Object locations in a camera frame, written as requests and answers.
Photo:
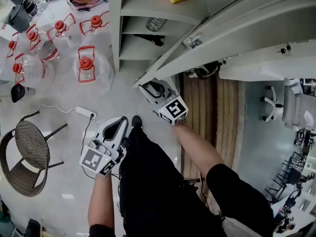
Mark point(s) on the person's left forearm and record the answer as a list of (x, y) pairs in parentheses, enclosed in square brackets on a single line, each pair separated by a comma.
[(101, 201)]

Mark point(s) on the white office chair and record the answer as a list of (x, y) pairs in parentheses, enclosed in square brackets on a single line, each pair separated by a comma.
[(293, 107)]

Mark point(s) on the dark grey cylindrical container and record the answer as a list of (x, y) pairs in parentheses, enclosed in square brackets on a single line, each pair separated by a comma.
[(17, 18)]

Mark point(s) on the clear plastic bottle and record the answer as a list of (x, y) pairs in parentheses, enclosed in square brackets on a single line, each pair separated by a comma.
[(155, 23)]

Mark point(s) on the group of clear red-capped jugs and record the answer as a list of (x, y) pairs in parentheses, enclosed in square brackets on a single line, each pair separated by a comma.
[(84, 65)]

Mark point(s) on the black and white small appliance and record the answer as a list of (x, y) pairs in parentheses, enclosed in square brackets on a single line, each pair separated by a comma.
[(18, 92)]

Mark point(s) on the person's black right shoe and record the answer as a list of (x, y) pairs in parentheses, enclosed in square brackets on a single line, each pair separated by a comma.
[(137, 121)]

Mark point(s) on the person's black clothed body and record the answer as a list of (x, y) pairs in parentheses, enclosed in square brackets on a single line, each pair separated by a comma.
[(153, 194)]

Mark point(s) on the light grey shoulder bag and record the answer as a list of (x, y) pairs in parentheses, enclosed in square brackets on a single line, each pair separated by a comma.
[(234, 228)]

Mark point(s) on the brown wicker chair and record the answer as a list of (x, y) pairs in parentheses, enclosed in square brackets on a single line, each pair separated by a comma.
[(29, 144)]

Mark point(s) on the grey metal locker cabinet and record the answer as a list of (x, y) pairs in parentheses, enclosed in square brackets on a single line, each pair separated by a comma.
[(222, 21)]

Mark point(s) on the black lidded mug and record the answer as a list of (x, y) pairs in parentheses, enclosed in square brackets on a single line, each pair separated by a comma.
[(29, 7)]

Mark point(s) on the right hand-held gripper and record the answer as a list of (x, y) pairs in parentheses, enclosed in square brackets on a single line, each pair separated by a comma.
[(174, 108)]

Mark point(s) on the wooden plank steps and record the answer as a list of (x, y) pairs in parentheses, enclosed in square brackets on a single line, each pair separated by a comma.
[(212, 112)]

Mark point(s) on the white power strip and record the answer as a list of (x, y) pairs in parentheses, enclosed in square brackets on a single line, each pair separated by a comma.
[(85, 111)]

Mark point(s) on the person's right forearm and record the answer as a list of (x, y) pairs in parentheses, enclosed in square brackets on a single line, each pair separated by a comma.
[(197, 149)]

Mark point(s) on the row of black metal chairs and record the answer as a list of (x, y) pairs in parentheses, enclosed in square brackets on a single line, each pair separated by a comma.
[(288, 171)]

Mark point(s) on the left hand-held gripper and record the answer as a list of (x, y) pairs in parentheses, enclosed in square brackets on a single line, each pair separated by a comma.
[(93, 159)]

